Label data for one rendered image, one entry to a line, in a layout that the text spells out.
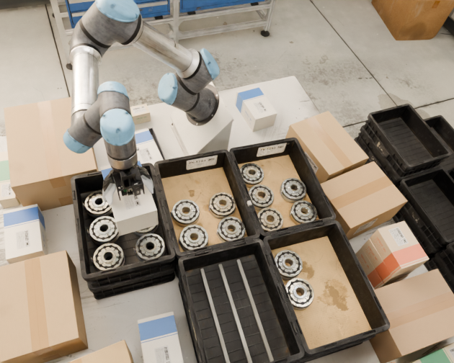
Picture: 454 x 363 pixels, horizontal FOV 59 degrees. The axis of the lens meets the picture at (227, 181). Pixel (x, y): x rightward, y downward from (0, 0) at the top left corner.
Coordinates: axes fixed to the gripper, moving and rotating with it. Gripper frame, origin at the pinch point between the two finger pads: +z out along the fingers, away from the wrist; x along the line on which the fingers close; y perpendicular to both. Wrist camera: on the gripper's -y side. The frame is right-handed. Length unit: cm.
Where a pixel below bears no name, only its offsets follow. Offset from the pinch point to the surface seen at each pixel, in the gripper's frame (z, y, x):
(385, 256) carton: 23, 41, 81
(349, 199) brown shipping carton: 25, 14, 83
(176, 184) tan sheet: 28.5, -15.9, 20.6
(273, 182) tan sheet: 28, -4, 58
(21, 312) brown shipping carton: 25, 16, -40
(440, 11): 83, -149, 306
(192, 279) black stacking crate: 28.4, 23.2, 13.2
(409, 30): 102, -152, 286
